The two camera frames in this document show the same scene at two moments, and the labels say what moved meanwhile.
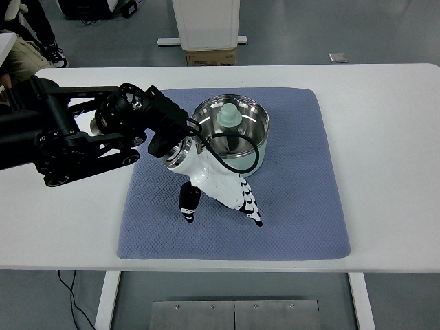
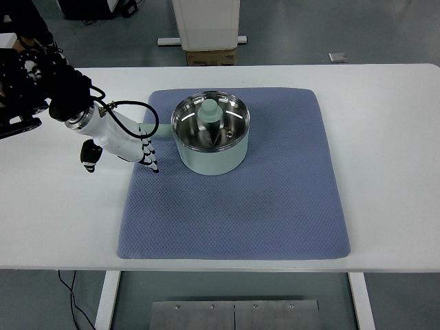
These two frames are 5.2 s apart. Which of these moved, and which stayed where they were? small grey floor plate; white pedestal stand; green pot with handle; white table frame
Moved: green pot with handle
Stayed: white pedestal stand; white table frame; small grey floor plate
